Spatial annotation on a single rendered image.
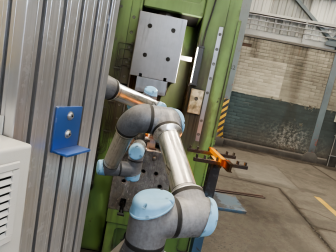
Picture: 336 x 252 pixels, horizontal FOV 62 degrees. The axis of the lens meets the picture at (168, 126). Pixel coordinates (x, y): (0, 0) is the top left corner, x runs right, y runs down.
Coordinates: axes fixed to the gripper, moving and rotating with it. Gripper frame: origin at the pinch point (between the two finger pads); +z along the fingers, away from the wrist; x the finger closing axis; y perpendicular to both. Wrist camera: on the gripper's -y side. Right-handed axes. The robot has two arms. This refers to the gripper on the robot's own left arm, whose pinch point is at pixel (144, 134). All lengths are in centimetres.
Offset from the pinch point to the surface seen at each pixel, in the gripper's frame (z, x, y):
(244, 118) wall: 301, 220, -502
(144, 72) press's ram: -29.5, -8.3, -25.3
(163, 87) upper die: -23.4, 5.5, -21.9
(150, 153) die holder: 11.4, 5.9, 4.2
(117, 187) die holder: 35.2, -11.7, 17.3
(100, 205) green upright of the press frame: 66, -24, 12
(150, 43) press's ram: -46, -8, -34
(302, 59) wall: 138, 328, -583
